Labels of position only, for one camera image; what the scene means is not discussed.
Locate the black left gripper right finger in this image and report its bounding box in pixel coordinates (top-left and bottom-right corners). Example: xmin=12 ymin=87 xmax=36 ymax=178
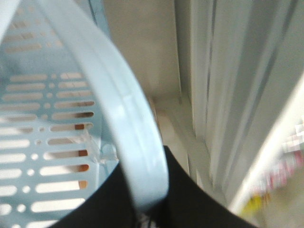
xmin=154 ymin=145 xmax=255 ymax=228

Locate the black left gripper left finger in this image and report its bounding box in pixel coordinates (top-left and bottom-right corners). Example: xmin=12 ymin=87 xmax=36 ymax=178
xmin=53 ymin=165 xmax=138 ymax=228

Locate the light blue plastic basket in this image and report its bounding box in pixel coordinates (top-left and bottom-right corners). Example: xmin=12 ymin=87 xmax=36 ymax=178
xmin=0 ymin=0 xmax=169 ymax=228

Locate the white metal shelving unit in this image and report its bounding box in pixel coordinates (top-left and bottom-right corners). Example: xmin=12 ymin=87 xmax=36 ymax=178
xmin=175 ymin=0 xmax=304 ymax=214

